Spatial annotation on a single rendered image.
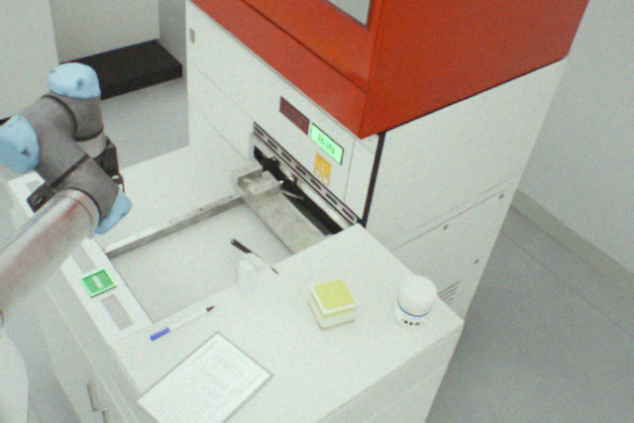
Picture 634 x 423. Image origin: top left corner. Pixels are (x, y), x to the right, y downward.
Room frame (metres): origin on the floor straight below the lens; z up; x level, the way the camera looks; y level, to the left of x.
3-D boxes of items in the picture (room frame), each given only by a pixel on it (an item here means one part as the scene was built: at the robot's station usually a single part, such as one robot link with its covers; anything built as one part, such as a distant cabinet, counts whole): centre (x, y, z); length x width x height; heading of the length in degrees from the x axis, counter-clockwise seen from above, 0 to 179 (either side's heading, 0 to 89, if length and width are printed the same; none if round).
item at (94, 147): (0.86, 0.42, 1.33); 0.08 x 0.08 x 0.05
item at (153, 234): (1.19, 0.34, 0.84); 0.50 x 0.02 x 0.03; 134
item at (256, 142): (1.30, 0.07, 0.89); 0.44 x 0.02 x 0.10; 44
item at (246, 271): (0.89, 0.12, 1.03); 0.06 x 0.04 x 0.13; 134
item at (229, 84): (1.44, 0.18, 1.02); 0.82 x 0.03 x 0.40; 44
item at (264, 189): (1.28, 0.16, 0.89); 0.08 x 0.03 x 0.03; 134
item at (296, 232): (1.23, 0.10, 0.87); 0.36 x 0.08 x 0.03; 44
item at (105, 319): (0.94, 0.52, 0.89); 0.55 x 0.09 x 0.14; 44
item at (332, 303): (0.85, -0.05, 1.00); 0.07 x 0.07 x 0.07; 29
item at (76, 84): (0.86, 0.42, 1.41); 0.09 x 0.08 x 0.11; 163
